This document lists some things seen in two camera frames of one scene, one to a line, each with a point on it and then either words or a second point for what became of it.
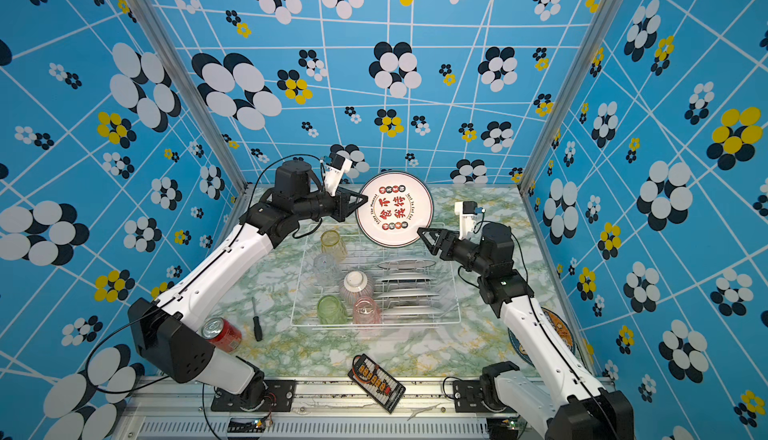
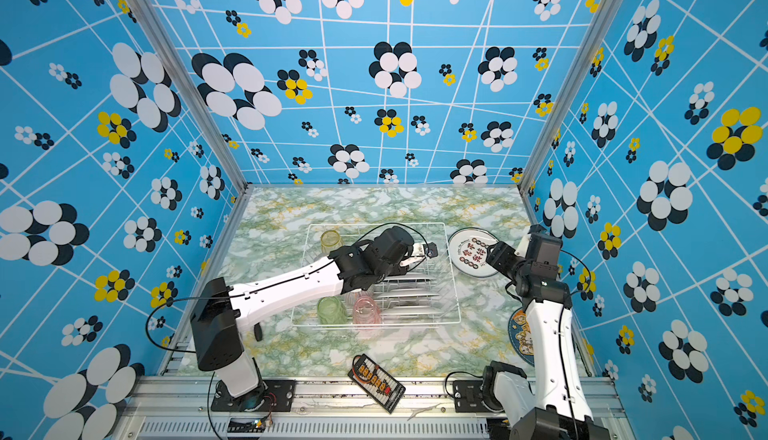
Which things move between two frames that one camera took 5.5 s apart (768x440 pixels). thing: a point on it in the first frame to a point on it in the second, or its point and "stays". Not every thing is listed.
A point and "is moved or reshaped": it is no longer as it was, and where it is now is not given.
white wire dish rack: (345, 279) stays
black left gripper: (342, 204) to (402, 270)
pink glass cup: (367, 311) stays
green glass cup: (331, 310) stays
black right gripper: (444, 237) to (501, 257)
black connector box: (376, 382) stays
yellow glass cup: (331, 243) stays
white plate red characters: (398, 205) is moved or reshaped
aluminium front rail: (328, 409) stays
